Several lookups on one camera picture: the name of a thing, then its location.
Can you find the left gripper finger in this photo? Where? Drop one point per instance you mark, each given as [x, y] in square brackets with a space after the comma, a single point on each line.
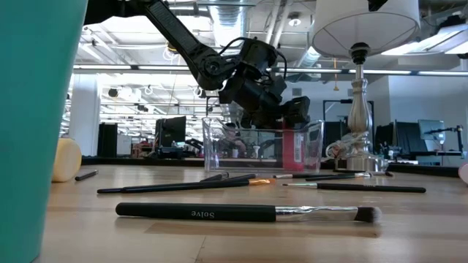
[296, 111]

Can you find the clear plastic bin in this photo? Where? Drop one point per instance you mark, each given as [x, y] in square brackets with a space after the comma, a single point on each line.
[256, 160]

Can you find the black brush orange ferrule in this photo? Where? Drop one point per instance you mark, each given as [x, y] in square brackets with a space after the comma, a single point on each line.
[183, 186]

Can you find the black Solve print brush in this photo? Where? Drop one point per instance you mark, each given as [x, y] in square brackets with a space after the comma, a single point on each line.
[201, 212]

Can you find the yellow paint bottle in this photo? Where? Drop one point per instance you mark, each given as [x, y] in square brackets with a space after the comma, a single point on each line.
[66, 160]

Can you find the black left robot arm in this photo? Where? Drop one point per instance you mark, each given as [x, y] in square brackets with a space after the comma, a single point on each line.
[175, 33]

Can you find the small pink paint bottle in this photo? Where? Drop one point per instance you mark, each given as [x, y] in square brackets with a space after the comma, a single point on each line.
[464, 173]

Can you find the black background monitor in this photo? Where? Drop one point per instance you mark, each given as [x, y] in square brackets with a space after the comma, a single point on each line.
[172, 131]

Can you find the black partition panel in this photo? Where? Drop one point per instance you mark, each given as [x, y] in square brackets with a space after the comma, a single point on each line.
[402, 137]

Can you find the grey background monitor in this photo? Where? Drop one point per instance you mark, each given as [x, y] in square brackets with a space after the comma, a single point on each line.
[431, 131]

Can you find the black background cabinet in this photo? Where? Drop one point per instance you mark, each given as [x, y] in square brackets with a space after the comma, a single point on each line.
[107, 140]

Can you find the teal plastic cup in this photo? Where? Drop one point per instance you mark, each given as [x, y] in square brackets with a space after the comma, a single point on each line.
[36, 128]

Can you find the silver ceiling duct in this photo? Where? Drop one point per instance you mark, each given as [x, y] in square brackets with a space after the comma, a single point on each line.
[228, 22]

